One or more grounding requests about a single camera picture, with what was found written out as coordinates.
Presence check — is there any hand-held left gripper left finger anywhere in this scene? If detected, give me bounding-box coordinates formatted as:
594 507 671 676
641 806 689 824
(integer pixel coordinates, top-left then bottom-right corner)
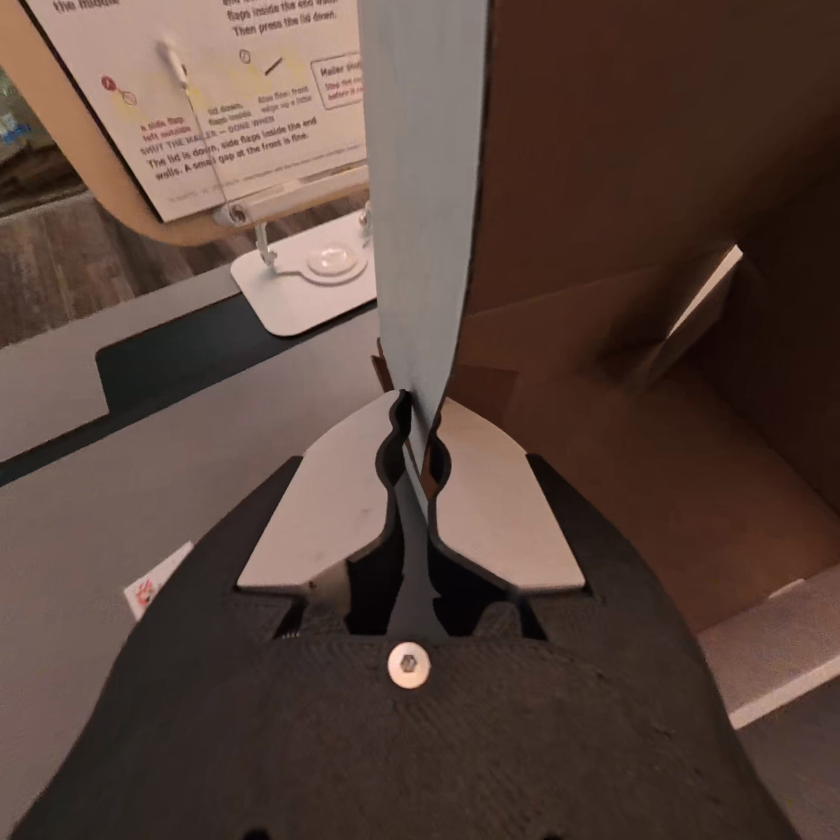
236 390 413 592

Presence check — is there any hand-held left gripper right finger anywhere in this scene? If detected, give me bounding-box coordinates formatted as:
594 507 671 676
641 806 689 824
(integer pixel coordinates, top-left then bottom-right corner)
427 399 586 597

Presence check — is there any white cardboard mailer box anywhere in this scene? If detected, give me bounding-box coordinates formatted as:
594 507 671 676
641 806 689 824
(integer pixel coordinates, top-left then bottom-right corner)
357 0 840 729

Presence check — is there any dark desk mat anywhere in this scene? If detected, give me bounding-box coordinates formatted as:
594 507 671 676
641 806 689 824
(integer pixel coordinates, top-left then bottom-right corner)
0 289 382 487

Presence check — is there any small white red-print card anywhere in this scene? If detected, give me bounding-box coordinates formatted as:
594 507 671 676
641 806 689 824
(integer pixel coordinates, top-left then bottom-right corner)
125 541 194 621

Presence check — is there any wooden board on white stand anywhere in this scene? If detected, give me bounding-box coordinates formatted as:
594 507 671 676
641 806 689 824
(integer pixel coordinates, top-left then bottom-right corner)
0 0 378 337

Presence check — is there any printed instruction sheet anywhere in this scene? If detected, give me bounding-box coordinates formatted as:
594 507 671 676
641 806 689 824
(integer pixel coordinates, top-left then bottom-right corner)
26 0 368 224

